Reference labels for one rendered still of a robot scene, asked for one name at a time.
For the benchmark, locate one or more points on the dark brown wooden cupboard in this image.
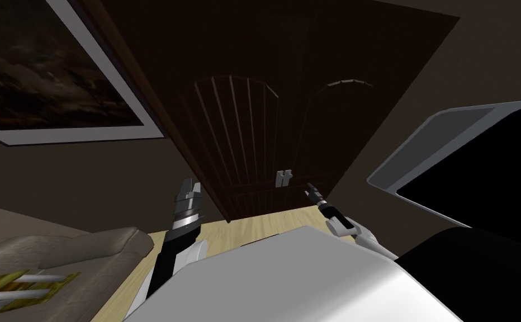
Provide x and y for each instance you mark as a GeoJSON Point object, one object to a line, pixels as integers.
{"type": "Point", "coordinates": [207, 40]}

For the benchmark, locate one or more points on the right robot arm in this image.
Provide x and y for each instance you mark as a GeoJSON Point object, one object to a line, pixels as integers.
{"type": "Point", "coordinates": [368, 241]}

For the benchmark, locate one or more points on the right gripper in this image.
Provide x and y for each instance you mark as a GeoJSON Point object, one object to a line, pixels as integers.
{"type": "Point", "coordinates": [318, 199]}

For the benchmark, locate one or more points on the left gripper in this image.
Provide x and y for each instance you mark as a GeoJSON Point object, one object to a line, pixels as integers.
{"type": "Point", "coordinates": [186, 205]}

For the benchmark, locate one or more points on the black television with grey frame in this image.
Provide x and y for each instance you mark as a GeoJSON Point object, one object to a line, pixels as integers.
{"type": "Point", "coordinates": [475, 174]}

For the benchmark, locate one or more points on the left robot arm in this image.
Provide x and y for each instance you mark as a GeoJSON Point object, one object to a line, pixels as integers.
{"type": "Point", "coordinates": [173, 255]}

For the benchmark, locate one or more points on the gold and white frame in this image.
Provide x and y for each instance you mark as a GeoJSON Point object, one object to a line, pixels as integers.
{"type": "Point", "coordinates": [19, 290]}

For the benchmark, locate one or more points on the dark picture in white frame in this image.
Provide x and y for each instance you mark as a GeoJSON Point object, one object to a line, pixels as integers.
{"type": "Point", "coordinates": [41, 71]}

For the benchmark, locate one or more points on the dark brown cupboard door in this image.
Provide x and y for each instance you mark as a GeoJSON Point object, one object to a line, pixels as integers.
{"type": "Point", "coordinates": [327, 134]}
{"type": "Point", "coordinates": [236, 138]}

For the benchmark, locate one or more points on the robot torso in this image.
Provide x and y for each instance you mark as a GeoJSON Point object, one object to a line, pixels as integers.
{"type": "Point", "coordinates": [287, 281]}

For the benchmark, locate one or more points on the beige sofa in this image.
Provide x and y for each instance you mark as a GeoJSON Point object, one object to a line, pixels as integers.
{"type": "Point", "coordinates": [63, 255]}

